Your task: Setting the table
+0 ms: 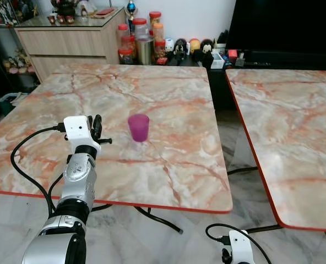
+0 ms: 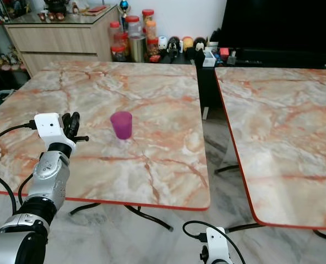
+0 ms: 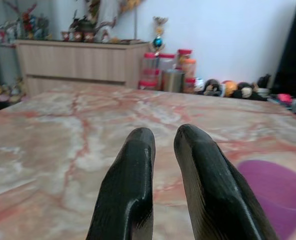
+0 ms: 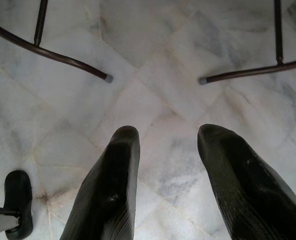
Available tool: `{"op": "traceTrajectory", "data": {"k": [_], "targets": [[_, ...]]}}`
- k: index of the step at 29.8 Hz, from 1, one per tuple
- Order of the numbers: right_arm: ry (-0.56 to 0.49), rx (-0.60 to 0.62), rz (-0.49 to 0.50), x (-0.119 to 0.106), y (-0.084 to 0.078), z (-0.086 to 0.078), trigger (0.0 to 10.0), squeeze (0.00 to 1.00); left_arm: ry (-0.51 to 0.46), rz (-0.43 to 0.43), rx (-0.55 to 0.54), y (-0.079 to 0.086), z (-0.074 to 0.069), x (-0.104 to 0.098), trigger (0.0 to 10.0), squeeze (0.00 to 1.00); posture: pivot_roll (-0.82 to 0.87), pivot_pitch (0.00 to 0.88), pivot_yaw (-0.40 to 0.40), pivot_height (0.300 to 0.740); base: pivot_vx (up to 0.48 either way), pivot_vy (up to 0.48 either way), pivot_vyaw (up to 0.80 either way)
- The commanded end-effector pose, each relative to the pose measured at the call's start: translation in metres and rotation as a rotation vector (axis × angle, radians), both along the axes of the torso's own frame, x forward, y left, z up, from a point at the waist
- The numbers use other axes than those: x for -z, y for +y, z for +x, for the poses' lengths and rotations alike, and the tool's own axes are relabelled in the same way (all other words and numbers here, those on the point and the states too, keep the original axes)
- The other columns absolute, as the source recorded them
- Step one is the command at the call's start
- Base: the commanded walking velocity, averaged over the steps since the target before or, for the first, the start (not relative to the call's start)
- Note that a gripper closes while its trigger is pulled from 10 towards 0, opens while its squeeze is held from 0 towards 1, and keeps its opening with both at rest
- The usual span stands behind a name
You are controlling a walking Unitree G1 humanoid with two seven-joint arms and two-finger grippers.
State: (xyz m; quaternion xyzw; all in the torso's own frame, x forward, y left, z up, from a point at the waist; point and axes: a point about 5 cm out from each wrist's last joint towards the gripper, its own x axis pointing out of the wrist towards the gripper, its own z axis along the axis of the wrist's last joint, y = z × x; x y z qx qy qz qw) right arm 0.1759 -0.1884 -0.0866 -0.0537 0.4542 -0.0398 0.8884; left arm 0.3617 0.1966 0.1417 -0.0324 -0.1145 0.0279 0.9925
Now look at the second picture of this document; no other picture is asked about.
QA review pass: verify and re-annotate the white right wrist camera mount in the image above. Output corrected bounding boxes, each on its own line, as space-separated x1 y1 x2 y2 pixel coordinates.
205 227 233 264

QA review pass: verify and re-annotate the steel tumbler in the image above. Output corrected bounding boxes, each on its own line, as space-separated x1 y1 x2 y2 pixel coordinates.
129 36 146 63

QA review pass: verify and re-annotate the purple plastic cup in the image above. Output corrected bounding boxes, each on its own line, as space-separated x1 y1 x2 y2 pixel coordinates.
110 111 133 140

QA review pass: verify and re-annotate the black plush toy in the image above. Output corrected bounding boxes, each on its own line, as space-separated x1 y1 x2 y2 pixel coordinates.
193 36 208 54

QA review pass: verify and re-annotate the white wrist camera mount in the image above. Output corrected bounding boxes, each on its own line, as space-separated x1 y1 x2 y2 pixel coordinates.
205 227 233 264
34 112 77 152

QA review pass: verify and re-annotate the black flat television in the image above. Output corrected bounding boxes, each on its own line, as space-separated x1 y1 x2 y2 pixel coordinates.
218 0 326 51

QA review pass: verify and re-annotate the white round toy figure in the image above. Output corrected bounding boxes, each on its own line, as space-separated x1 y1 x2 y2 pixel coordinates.
157 36 169 52

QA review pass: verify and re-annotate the blue gold trophy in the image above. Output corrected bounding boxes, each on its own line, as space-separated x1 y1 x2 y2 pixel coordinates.
119 0 131 20

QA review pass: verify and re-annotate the flat red box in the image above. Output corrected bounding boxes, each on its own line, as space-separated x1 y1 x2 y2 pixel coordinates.
87 5 108 14

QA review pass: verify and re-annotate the large clear red lid jar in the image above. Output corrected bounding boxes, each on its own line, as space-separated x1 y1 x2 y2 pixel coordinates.
124 15 143 40

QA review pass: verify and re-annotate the short red lid jar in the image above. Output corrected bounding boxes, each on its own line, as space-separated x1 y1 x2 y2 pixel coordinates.
110 45 127 63

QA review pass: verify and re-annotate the red lid plastic jar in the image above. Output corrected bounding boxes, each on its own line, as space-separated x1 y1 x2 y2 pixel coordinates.
146 38 160 58
108 21 123 46
142 9 155 24
145 20 157 40

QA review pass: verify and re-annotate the light wooden drawer cabinet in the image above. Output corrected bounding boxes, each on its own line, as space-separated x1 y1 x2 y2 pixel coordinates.
4 5 119 78

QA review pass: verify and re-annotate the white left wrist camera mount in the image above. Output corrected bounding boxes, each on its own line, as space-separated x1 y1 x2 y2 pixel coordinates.
34 112 77 152

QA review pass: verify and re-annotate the yellow plush toy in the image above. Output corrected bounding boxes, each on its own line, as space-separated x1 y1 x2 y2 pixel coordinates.
182 36 194 52

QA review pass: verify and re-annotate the dark shelf with figurines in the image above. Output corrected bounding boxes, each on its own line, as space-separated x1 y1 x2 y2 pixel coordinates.
0 19 29 89

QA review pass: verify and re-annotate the dark figurine statue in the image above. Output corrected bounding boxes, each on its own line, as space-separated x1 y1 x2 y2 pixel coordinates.
44 0 73 21

